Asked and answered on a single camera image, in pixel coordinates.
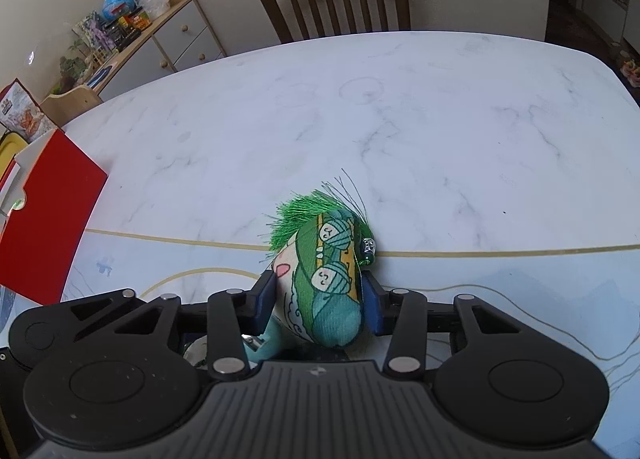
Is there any light blue plastic sharpener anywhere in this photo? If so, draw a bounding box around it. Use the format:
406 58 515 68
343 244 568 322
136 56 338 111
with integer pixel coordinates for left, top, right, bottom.
242 317 285 364

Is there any green tasseled fabric sachet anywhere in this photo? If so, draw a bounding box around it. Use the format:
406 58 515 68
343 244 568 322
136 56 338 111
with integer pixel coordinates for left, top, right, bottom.
269 172 376 349

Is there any red and white cardboard box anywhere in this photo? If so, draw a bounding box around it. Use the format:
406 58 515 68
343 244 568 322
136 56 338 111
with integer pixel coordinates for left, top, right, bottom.
1 130 107 305

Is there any wooden side cabinet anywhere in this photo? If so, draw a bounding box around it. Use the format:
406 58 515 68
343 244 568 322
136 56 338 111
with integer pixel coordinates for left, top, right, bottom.
41 0 227 127

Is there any blue round mouse pad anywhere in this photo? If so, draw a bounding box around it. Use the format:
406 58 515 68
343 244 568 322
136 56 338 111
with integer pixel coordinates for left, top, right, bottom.
86 64 117 89

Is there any yellow tissue box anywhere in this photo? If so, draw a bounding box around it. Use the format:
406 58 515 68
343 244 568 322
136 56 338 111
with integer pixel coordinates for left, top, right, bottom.
0 132 28 201

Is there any dark glass jar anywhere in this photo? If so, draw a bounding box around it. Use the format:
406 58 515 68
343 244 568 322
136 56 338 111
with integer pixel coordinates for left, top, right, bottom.
104 20 126 51

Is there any orange labelled jar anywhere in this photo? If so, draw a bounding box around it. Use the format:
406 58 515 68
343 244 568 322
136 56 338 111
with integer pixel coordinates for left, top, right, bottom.
128 8 151 31

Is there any snack bag with red print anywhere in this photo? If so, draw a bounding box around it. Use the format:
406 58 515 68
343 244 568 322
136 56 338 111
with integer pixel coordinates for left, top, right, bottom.
0 79 56 143

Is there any blue globe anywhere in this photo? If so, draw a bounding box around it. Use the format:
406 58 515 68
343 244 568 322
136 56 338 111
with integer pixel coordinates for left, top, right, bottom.
102 0 138 23

